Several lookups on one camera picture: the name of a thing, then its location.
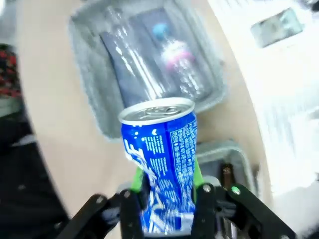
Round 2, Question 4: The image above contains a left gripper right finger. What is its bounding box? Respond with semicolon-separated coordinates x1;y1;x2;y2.
192;160;298;239

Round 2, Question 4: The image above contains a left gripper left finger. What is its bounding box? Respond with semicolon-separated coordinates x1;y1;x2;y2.
62;166;151;239

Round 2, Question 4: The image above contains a crushed blue drink can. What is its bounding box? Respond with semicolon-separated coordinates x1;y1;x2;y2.
117;97;199;236

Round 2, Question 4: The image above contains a grey basket labelled Bottle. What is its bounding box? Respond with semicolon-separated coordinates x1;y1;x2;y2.
195;139;259;200

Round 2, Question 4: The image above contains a grey basket labelled Plastic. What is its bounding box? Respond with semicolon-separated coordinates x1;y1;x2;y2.
68;0;229;143

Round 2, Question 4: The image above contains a brown glass bottle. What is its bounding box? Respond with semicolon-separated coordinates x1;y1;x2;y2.
222;163;235;193

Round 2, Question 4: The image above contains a pink-labelled plastic bottle blue cap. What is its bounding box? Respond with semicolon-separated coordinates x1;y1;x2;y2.
151;21;200;101

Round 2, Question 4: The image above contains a crushed clear plastic bottle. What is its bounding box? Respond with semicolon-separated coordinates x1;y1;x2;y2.
104;5;173;101

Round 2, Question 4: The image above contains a floral black red skirt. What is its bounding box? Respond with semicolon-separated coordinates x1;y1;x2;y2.
0;43;22;99

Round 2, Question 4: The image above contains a grey rectangular floor plate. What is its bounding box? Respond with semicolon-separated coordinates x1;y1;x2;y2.
250;6;305;48

